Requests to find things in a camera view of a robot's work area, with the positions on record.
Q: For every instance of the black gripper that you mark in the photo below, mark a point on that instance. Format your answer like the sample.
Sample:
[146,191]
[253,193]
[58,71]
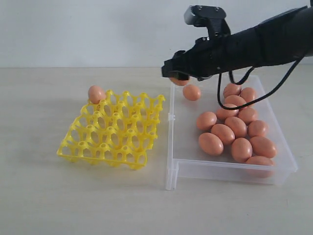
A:
[208,58]

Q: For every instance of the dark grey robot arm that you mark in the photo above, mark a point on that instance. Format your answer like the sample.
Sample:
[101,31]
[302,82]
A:
[279,40]

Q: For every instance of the yellow plastic egg tray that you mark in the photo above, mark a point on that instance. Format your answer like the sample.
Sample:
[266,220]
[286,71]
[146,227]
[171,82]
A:
[119,130]

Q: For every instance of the clear plastic bin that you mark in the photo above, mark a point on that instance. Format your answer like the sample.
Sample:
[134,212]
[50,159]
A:
[187,159]

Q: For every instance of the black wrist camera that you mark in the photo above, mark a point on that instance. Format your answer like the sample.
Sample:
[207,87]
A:
[210,17]

